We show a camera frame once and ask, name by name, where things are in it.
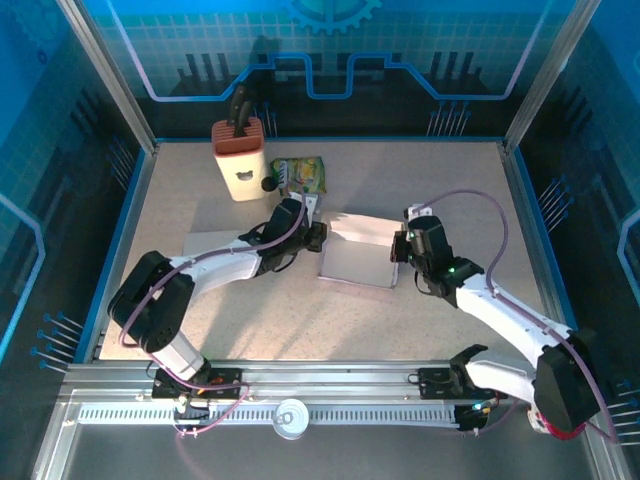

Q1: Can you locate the beige bottle black cap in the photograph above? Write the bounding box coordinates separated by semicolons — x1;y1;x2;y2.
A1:
259;175;285;207

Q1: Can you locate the green yellow snack bag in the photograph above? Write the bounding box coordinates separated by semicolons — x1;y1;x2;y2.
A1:
269;155;329;197

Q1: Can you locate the cream knife block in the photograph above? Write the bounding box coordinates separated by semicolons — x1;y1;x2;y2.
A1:
210;117;267;204

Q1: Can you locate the white round can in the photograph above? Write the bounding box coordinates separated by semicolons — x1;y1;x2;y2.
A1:
272;398;311;441

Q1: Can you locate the black controller board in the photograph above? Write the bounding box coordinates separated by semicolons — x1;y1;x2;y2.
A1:
455;399;497;434
172;394;211;425

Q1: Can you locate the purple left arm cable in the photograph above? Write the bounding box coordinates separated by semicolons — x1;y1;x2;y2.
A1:
118;192;307;440

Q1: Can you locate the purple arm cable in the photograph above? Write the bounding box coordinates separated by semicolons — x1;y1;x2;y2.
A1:
422;188;621;446
118;192;307;440

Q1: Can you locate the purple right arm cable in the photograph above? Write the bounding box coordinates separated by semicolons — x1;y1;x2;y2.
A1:
422;188;621;446

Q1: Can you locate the black handled knife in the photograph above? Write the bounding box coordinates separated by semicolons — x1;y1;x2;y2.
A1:
233;99;256;140
225;83;250;129

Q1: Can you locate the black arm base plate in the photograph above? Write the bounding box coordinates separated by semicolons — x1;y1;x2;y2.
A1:
149;367;247;401
415;366;510;401

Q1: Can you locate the aluminium front rail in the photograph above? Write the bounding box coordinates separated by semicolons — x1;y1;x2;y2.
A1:
57;358;599;401

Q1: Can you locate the white slotted cable duct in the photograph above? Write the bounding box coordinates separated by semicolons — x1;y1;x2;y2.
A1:
77;403;461;426

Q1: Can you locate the aluminium frame post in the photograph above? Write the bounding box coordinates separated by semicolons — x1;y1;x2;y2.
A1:
53;0;160;155
501;0;605;155

